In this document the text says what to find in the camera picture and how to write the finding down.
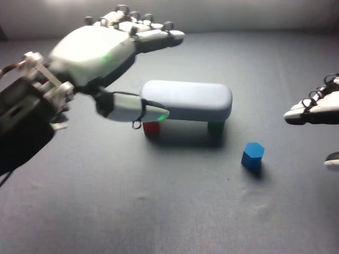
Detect green block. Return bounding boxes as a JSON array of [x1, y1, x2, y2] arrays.
[[207, 121, 225, 135]]

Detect blue hexagonal block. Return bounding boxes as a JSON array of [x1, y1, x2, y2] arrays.
[[240, 142, 265, 169]]

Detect grey table cloth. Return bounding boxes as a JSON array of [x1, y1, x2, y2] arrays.
[[0, 29, 339, 254]]

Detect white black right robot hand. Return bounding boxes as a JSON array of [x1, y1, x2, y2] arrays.
[[283, 72, 339, 169]]

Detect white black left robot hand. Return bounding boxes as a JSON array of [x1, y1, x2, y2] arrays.
[[49, 4, 185, 130]]

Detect grey-blue rounded case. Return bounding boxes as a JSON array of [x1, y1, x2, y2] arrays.
[[139, 80, 233, 123]]

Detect red block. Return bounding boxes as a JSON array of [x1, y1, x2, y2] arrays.
[[142, 121, 161, 136]]

